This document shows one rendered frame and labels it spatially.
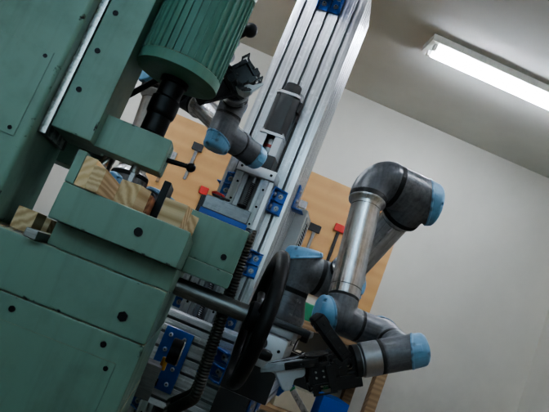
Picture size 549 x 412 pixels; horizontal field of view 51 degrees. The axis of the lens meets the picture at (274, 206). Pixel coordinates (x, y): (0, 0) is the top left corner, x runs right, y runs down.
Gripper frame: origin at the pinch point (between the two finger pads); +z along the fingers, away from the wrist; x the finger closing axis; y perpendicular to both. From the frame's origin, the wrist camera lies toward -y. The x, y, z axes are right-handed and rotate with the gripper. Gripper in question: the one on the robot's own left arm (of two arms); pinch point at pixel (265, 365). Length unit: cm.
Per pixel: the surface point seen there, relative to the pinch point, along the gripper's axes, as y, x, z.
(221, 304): -14.6, -9.7, 7.7
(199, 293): -17.2, -9.6, 11.7
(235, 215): -31.5, -9.9, 2.7
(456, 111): -117, 277, -193
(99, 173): -38, -35, 24
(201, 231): -29.1, -11.1, 9.8
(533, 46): -121, 162, -186
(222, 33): -68, -14, 1
